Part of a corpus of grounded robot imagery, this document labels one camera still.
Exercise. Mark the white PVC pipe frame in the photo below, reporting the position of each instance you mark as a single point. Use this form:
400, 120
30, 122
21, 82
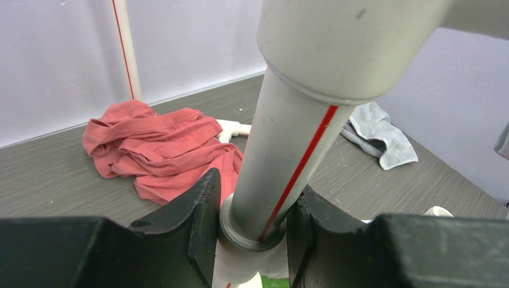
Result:
324, 58

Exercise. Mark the grey cloth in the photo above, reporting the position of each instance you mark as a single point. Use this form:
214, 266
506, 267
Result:
370, 128

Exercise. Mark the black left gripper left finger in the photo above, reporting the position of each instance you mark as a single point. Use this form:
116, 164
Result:
174, 246

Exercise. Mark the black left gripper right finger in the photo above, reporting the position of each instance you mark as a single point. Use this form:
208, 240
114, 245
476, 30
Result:
327, 247

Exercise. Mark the red cloth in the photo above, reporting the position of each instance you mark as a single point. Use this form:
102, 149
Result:
165, 153

